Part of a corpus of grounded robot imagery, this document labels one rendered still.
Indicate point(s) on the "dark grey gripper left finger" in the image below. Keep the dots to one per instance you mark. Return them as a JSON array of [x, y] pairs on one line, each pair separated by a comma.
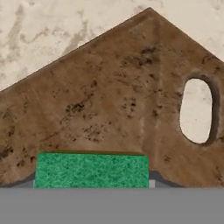
[[25, 183]]

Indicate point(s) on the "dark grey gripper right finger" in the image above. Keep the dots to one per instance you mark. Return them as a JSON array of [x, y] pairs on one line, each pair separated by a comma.
[[159, 180]]

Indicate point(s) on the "green sponge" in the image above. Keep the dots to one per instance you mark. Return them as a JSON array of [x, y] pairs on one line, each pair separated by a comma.
[[91, 170]]

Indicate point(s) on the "brown wooden cutting board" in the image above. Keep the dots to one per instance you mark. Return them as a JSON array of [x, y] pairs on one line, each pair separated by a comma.
[[116, 96]]

